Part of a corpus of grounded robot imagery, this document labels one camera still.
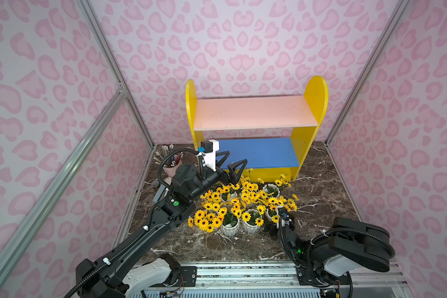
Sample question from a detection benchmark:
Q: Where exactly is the shelf sunflower pot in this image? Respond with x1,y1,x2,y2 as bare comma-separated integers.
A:
238,177,268,206
200,187,223,211
221,184,240,202
241,208,264,234
263,174,292,197
265,194,299,224
187,209,226,233
221,201,242,237

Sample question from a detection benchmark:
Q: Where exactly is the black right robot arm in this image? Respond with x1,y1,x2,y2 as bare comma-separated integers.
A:
277,213,396,288

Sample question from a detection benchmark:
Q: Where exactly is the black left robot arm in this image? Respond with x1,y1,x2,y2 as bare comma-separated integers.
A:
66,147,247,298

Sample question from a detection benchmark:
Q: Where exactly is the yellow two-tier shelf unit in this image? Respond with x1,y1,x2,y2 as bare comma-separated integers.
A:
185,76,329,182

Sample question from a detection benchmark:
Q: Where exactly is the pink pen holder cup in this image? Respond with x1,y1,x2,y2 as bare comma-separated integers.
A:
153,144,183,178

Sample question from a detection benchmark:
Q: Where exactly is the grey black stapler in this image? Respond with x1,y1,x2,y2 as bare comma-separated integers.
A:
152,177,171,204

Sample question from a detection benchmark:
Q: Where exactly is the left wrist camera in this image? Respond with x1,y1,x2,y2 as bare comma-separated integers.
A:
197,140,220,171

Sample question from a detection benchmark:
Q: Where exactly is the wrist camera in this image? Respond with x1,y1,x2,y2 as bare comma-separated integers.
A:
197,140,220,171
278,206,291,227

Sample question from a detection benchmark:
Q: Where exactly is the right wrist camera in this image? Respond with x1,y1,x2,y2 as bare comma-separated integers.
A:
278,206,291,227

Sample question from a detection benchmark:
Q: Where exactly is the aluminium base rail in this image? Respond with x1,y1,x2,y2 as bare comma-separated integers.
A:
123,260,413,298

